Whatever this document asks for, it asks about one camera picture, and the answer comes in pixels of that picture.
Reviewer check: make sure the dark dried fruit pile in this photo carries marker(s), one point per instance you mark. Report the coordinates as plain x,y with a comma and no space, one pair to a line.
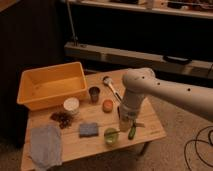
64,119

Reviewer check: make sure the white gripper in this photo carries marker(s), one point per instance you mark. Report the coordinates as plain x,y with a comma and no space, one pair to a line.
126,117

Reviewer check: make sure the green plastic cup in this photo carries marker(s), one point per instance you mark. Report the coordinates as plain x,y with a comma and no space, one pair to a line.
111,139

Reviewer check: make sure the orange small bowl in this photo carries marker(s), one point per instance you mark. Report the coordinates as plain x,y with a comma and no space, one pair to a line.
107,105

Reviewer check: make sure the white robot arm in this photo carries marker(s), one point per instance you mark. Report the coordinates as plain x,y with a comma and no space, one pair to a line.
141,82

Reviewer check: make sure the wooden side table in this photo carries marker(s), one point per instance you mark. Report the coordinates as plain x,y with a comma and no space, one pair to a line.
75,147

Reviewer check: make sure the dark metal cup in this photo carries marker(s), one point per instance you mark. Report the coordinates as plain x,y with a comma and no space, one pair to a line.
94,94

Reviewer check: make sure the brown chocolate bar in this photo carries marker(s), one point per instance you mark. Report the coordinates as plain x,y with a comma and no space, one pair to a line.
118,111

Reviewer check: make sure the grey low shelf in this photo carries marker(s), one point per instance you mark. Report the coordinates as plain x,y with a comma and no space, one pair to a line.
138,59

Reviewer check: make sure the grey folded cloth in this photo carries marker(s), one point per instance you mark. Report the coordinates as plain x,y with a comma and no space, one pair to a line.
45,147

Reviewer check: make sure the yellow plastic bin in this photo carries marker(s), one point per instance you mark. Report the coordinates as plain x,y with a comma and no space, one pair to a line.
50,86

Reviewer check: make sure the white handled spoon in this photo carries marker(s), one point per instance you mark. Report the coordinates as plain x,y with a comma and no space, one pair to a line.
107,81

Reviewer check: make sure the green cucumber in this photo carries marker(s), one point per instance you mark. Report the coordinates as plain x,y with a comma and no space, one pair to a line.
132,132

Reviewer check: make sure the blue sponge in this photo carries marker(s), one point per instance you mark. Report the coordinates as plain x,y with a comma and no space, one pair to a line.
88,130

